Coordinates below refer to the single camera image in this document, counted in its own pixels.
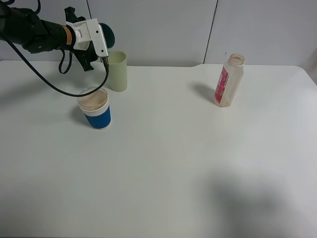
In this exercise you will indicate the pale green plastic cup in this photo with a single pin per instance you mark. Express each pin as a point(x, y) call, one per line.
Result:
point(117, 71)

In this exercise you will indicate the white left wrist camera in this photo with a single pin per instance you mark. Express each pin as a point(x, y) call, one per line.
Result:
point(89, 31)

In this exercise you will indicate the blue sleeved glass cup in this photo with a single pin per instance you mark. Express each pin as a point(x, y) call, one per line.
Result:
point(96, 109)

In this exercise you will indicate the teal green plastic cup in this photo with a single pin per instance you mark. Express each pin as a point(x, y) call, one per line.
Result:
point(108, 34)

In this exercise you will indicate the pink label drink bottle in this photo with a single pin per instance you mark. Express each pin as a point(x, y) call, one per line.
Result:
point(229, 80)

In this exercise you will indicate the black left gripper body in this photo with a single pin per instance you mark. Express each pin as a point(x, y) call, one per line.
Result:
point(85, 38)

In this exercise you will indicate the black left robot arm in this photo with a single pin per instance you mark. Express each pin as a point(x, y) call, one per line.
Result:
point(23, 26)

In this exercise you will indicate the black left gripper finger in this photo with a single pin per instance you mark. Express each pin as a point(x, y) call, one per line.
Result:
point(85, 58)
point(71, 16)

